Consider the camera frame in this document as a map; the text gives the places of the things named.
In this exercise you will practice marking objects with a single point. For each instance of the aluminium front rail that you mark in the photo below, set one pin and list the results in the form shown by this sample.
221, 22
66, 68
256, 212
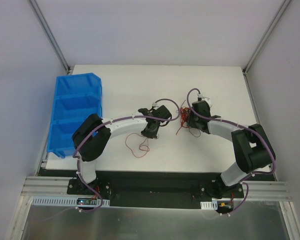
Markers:
274, 191

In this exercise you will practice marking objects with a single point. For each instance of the left aluminium corner post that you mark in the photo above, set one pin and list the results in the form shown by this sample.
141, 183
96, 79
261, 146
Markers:
49, 35

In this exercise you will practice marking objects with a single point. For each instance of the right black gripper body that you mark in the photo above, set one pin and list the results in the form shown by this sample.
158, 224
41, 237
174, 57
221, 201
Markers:
193, 120

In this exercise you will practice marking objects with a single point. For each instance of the white cable duct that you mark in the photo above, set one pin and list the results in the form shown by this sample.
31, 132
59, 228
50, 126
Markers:
57, 201
209, 205

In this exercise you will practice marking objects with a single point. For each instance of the aluminium corner post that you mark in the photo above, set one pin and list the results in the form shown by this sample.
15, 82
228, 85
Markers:
49, 35
285, 4

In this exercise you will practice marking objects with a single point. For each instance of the left white cable duct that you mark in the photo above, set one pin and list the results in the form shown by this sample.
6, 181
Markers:
57, 201

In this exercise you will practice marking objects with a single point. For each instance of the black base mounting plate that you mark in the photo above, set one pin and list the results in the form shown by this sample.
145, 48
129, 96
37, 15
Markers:
140, 189

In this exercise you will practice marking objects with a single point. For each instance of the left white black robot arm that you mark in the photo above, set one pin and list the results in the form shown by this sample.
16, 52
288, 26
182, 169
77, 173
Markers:
92, 136

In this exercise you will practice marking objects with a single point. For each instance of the blue plastic compartment bin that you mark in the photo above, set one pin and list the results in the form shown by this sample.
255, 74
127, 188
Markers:
75, 98

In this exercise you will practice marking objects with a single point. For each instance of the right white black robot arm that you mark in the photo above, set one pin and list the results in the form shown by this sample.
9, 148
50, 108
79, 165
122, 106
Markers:
251, 146

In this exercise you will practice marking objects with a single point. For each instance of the right white cable duct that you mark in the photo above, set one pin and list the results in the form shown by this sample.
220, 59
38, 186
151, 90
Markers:
209, 205

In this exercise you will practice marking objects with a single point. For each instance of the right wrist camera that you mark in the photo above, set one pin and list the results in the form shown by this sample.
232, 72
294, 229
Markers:
200, 97

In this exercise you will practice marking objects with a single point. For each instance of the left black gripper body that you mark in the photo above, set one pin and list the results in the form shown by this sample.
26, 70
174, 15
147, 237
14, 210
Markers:
163, 113

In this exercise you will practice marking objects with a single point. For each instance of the right aluminium corner post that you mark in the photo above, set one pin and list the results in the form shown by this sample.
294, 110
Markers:
285, 4

